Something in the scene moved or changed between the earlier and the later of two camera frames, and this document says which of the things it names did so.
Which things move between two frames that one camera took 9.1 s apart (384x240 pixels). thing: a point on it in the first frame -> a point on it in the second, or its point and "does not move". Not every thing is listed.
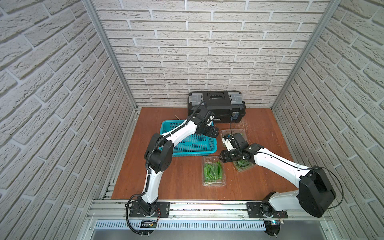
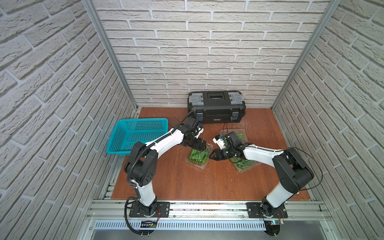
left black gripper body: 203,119 -> 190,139
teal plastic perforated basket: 197,145 -> 128,132
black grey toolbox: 225,106 does not move
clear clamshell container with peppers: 213,173 -> 199,158
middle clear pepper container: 242,165 does not move
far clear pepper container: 223,132 does not move
